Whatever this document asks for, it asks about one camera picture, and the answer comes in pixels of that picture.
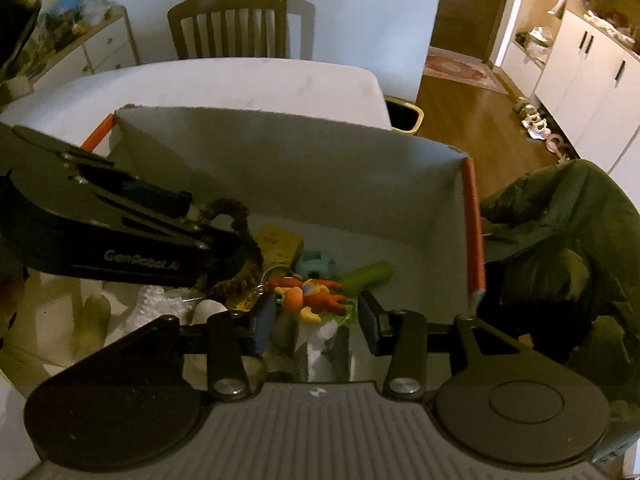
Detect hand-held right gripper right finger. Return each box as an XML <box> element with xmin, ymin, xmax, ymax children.
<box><xmin>358</xmin><ymin>290</ymin><xmax>557</xmax><ymax>403</ymax></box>

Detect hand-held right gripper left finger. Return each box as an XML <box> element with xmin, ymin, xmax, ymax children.
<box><xmin>97</xmin><ymin>291</ymin><xmax>278</xmax><ymax>403</ymax></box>

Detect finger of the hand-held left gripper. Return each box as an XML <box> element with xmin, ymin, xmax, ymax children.
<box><xmin>12</xmin><ymin>125</ymin><xmax>194</xmax><ymax>219</ymax></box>
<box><xmin>92</xmin><ymin>199</ymin><xmax>244</xmax><ymax>267</ymax></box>

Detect brown braided rope keychain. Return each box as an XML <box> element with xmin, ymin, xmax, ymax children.
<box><xmin>199</xmin><ymin>198</ymin><xmax>282</xmax><ymax>307</ymax></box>

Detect white cardboard box orange edges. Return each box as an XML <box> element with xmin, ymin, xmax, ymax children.
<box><xmin>27</xmin><ymin>103</ymin><xmax>489</xmax><ymax>392</ymax></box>

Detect green tube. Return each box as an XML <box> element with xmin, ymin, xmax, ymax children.
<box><xmin>339</xmin><ymin>260</ymin><xmax>395</xmax><ymax>294</ymax></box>

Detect orange plush toy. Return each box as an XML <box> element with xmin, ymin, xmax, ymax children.
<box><xmin>269</xmin><ymin>275</ymin><xmax>349</xmax><ymax>324</ymax></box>

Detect white foam packing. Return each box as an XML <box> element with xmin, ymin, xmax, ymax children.
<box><xmin>134</xmin><ymin>284</ymin><xmax>202</xmax><ymax>322</ymax></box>

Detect teal toy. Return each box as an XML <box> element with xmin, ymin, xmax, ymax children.
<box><xmin>293</xmin><ymin>250</ymin><xmax>335</xmax><ymax>279</ymax></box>

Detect yellow cardboard box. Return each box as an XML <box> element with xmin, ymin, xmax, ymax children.
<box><xmin>254</xmin><ymin>224</ymin><xmax>305</xmax><ymax>267</ymax></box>

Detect white drawer cabinet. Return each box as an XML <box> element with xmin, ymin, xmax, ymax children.
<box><xmin>20</xmin><ymin>6</ymin><xmax>140</xmax><ymax>92</ymax></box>

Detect brown wooden chair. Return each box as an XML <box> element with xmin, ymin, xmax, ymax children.
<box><xmin>167</xmin><ymin>0</ymin><xmax>290</xmax><ymax>61</ymax></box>

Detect dark blurred object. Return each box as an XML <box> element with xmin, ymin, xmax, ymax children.
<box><xmin>0</xmin><ymin>0</ymin><xmax>42</xmax><ymax>72</ymax></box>

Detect yellow-green trash bin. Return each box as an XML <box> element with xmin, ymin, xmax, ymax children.
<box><xmin>383</xmin><ymin>94</ymin><xmax>425</xmax><ymax>136</ymax></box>

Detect olive green jacket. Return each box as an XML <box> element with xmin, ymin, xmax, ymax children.
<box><xmin>479</xmin><ymin>158</ymin><xmax>640</xmax><ymax>463</ymax></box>

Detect white shoes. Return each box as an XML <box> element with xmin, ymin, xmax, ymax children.
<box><xmin>522</xmin><ymin>112</ymin><xmax>552</xmax><ymax>141</ymax></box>

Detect pink shoes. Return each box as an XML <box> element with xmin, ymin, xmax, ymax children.
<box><xmin>547</xmin><ymin>131</ymin><xmax>577</xmax><ymax>159</ymax></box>

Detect red patterned rug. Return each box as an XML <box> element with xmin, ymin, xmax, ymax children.
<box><xmin>423</xmin><ymin>49</ymin><xmax>509</xmax><ymax>94</ymax></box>

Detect low white shelf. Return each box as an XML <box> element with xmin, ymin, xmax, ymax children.
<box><xmin>500</xmin><ymin>35</ymin><xmax>549</xmax><ymax>99</ymax></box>

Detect tall white cabinet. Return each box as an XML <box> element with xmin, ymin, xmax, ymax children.
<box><xmin>532</xmin><ymin>9</ymin><xmax>640</xmax><ymax>172</ymax></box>

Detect white plastic bags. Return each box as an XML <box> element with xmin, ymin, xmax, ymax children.
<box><xmin>526</xmin><ymin>26</ymin><xmax>555</xmax><ymax>57</ymax></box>

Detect dark brown door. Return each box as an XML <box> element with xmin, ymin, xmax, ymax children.
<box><xmin>429</xmin><ymin>0</ymin><xmax>522</xmax><ymax>62</ymax></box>

